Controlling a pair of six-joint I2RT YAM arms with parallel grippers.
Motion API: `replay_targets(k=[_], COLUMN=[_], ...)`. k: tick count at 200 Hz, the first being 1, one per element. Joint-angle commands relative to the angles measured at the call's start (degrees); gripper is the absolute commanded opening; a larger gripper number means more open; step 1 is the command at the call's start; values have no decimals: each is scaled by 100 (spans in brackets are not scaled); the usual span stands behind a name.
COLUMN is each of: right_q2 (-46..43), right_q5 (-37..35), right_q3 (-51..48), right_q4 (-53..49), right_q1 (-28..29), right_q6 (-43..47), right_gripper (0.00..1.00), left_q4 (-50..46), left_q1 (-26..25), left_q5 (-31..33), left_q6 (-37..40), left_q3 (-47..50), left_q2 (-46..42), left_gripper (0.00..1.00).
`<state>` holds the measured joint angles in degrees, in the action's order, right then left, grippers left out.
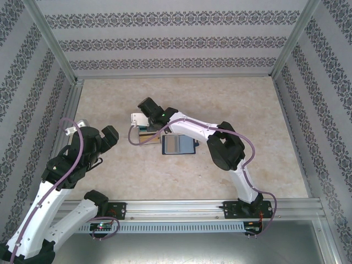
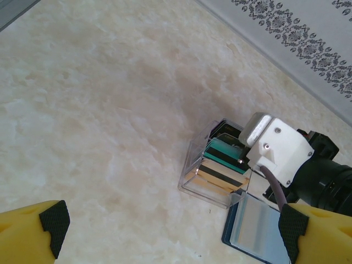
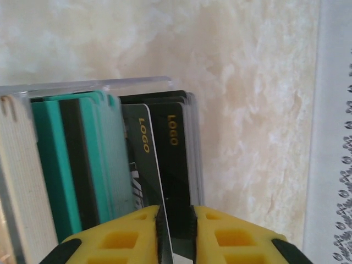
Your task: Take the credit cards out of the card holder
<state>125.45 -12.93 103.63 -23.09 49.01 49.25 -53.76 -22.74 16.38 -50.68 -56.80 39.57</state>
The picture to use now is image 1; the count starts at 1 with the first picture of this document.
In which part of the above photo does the clear plastic card box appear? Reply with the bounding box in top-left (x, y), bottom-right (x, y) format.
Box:
top-left (134, 125), bottom-right (162, 147)

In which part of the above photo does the beige cards stack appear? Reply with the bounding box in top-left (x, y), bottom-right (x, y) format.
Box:
top-left (139, 131), bottom-right (161, 146)

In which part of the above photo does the blue card holder wallet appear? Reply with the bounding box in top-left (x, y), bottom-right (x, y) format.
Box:
top-left (160, 134), bottom-right (199, 156)

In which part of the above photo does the grey metal sheet panel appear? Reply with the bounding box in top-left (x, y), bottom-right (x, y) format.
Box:
top-left (16, 219), bottom-right (340, 264)

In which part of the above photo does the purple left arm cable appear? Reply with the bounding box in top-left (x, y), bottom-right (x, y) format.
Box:
top-left (9, 117), bottom-right (120, 264)

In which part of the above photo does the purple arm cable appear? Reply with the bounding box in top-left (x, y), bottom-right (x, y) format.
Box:
top-left (9, 117), bottom-right (120, 264)
top-left (128, 117), bottom-right (277, 240)

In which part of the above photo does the aluminium frame crossbar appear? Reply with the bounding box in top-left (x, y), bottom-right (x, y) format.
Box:
top-left (74, 71), bottom-right (276, 80)

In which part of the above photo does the aluminium side rail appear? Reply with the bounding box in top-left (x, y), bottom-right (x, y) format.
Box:
top-left (273, 78), bottom-right (324, 200)
top-left (37, 79), bottom-right (85, 201)

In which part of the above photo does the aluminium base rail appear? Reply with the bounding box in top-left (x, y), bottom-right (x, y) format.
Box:
top-left (26, 199), bottom-right (323, 221)

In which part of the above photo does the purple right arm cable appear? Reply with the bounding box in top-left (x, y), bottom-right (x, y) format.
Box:
top-left (128, 117), bottom-right (277, 240)

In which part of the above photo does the slotted grey cable duct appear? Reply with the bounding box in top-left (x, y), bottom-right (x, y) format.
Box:
top-left (78, 222), bottom-right (245, 234)

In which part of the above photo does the aluminium frame post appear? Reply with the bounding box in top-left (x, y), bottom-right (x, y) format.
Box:
top-left (268, 0), bottom-right (323, 79)
top-left (24, 0), bottom-right (83, 85)

